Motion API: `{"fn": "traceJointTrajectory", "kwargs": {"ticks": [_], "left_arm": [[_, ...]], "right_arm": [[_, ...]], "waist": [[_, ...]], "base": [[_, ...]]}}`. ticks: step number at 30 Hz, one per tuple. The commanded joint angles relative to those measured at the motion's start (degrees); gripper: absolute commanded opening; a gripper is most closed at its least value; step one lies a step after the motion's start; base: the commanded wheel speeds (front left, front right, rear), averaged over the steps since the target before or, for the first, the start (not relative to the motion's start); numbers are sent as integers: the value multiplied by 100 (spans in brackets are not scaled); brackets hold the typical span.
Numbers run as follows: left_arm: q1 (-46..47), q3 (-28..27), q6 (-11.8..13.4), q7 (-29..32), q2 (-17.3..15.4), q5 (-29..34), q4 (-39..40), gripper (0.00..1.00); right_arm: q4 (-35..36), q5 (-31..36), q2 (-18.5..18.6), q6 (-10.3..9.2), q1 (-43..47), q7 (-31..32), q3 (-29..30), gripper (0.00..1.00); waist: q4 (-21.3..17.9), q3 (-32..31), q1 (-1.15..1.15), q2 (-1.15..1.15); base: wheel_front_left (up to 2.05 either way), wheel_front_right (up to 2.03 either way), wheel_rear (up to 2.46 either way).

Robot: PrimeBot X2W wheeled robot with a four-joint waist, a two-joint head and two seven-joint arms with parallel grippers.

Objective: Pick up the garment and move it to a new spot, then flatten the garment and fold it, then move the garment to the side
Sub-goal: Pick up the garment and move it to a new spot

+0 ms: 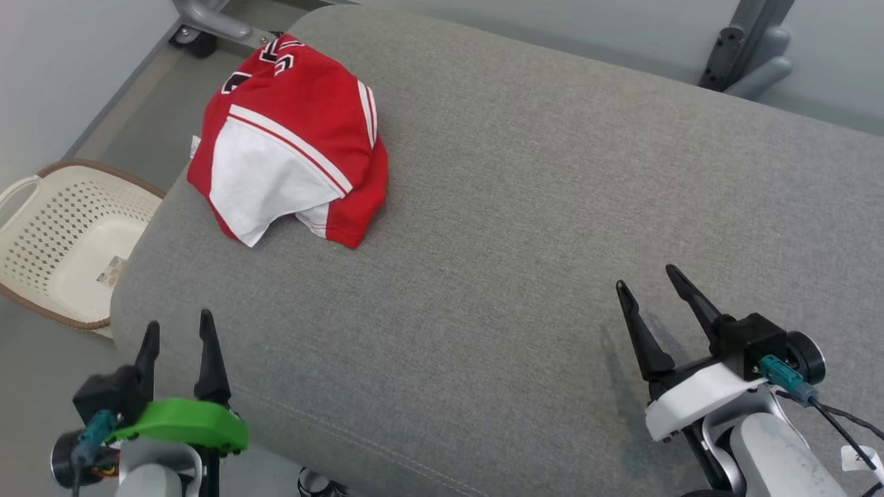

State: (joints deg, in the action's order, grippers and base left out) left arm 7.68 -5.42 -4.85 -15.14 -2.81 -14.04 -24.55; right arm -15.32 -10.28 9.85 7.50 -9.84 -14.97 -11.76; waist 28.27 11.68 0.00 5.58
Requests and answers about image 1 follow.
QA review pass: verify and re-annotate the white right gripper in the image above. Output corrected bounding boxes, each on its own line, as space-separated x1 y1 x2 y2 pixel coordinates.
616 265 767 442

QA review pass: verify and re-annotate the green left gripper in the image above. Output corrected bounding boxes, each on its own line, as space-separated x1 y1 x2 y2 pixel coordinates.
110 309 250 456

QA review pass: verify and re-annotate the red white sports jersey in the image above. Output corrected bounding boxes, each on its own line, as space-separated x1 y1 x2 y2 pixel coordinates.
186 32 389 249

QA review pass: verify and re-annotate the small paper label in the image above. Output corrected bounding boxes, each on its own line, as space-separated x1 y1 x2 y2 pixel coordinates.
97 255 129 288

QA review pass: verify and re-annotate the cream plastic laundry basket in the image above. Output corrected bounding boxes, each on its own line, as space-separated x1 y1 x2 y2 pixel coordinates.
0 159 166 339

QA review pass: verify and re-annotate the grey fabric sofa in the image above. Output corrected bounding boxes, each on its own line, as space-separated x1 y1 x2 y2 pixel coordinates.
110 6 884 497

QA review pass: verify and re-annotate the black caster wheel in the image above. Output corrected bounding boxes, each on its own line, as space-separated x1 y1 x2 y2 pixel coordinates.
169 24 219 59

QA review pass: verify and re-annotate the grey wheeled stand base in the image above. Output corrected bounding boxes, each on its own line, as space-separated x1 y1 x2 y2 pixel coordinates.
171 0 253 41

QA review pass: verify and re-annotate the left cable with teal connector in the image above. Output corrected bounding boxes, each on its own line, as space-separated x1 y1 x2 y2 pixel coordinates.
69 409 119 497

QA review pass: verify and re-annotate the cable with teal connector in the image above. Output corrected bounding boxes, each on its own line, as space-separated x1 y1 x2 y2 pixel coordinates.
69 409 119 497
758 354 884 497

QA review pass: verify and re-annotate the right cable with teal connector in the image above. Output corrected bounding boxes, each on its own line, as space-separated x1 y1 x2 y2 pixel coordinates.
758 354 884 497

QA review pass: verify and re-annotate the white cable tag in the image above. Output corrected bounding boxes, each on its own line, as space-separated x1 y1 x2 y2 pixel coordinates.
841 445 883 474

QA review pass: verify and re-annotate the grey metal stand bracket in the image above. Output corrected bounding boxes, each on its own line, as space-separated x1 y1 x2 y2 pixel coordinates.
698 0 795 101

